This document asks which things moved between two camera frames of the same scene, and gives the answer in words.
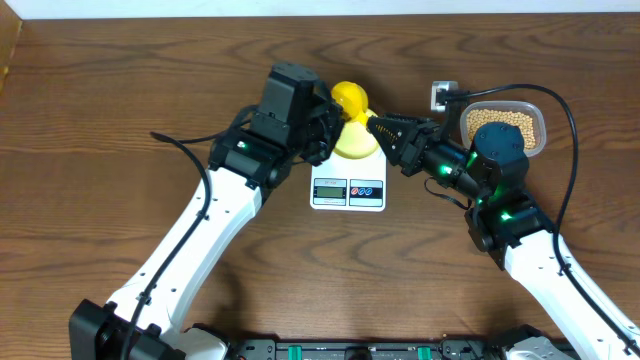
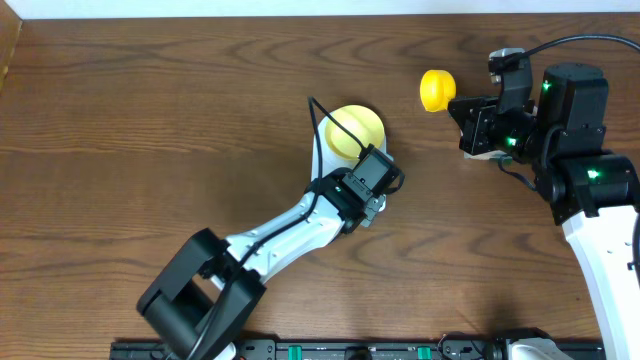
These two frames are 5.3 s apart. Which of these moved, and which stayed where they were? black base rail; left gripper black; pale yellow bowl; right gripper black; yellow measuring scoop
Moved: yellow measuring scoop; left gripper black; right gripper black
Stayed: black base rail; pale yellow bowl
